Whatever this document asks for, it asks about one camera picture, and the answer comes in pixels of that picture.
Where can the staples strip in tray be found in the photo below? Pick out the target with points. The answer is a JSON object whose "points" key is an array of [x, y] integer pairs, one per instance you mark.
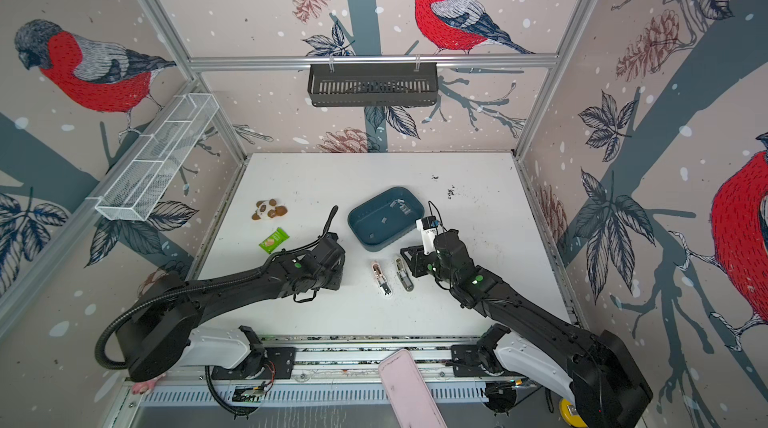
{"points": [[402, 206]]}

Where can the yellow tape measure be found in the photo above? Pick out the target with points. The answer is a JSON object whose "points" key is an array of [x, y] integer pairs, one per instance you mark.
{"points": [[570, 415]]}

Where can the green snack packet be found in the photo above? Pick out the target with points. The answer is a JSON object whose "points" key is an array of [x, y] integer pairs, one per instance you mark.
{"points": [[274, 240]]}

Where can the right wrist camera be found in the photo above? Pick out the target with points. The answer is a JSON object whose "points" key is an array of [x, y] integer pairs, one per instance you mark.
{"points": [[428, 228]]}

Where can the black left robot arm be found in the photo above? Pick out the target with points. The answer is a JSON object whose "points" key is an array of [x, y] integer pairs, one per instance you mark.
{"points": [[165, 326]]}

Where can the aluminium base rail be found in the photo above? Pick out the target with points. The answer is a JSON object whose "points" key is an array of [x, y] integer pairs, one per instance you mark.
{"points": [[327, 374]]}

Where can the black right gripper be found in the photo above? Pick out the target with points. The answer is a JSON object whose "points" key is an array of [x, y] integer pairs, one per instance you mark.
{"points": [[422, 257]]}

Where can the black wire basket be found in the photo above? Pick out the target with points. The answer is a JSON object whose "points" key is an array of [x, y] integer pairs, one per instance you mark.
{"points": [[373, 85]]}

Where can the pink flat case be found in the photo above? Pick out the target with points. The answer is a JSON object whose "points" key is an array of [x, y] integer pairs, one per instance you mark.
{"points": [[407, 392]]}

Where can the horizontal aluminium bar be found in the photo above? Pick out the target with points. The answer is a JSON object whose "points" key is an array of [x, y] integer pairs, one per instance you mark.
{"points": [[491, 61]]}

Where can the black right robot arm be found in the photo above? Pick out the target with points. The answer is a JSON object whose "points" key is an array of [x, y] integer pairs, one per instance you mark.
{"points": [[596, 373]]}

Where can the white wire basket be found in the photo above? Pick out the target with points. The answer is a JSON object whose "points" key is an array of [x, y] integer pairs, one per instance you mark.
{"points": [[143, 182]]}

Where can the teal plastic tray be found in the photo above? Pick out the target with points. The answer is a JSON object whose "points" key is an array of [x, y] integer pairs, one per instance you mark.
{"points": [[365, 219]]}

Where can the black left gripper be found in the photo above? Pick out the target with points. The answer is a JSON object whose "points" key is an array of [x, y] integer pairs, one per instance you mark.
{"points": [[337, 282]]}

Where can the pink toy on rail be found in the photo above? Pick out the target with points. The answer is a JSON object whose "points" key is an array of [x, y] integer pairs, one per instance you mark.
{"points": [[141, 388]]}

